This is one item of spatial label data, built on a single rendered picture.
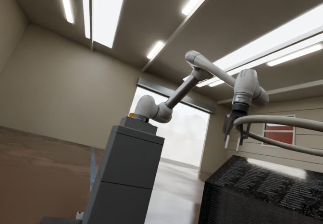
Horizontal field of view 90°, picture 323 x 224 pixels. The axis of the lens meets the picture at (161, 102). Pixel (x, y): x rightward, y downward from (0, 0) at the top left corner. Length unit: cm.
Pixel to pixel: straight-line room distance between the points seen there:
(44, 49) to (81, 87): 198
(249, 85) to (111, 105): 679
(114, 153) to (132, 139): 16
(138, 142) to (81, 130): 609
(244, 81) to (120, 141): 91
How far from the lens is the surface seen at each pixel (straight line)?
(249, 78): 94
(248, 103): 91
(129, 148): 128
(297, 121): 67
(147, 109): 145
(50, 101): 752
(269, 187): 113
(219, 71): 117
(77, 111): 735
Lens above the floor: 73
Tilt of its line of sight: 15 degrees up
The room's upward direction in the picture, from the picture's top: 15 degrees clockwise
